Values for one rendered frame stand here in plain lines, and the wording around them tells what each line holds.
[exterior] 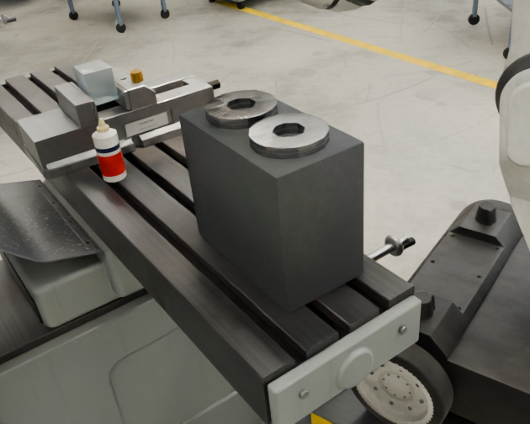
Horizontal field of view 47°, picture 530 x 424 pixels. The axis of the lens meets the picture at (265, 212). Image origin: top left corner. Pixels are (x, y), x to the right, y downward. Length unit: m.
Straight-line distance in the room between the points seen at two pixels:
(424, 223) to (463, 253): 1.14
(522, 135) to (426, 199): 1.66
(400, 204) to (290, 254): 1.96
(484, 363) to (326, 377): 0.52
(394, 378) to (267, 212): 0.61
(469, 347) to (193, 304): 0.60
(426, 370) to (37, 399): 0.67
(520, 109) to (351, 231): 0.39
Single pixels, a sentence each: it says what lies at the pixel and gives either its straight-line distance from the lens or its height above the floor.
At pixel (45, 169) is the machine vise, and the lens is 1.12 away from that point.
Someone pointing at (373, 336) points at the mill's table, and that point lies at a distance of 0.73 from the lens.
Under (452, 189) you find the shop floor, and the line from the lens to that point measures 2.74.
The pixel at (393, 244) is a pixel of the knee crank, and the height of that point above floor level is 0.51.
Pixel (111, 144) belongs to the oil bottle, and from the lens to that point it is 1.02.
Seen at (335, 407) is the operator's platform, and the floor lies 0.40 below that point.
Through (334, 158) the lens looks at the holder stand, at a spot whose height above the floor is 1.10.
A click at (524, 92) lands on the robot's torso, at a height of 1.04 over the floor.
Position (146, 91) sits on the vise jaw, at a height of 1.02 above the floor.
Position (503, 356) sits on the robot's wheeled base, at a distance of 1.20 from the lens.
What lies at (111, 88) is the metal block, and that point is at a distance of 1.14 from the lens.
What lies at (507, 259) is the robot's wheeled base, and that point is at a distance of 1.41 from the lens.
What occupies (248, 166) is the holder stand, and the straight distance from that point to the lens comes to 0.66.
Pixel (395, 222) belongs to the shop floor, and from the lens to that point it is 2.50.
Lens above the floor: 1.41
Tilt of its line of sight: 33 degrees down
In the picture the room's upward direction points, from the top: 6 degrees counter-clockwise
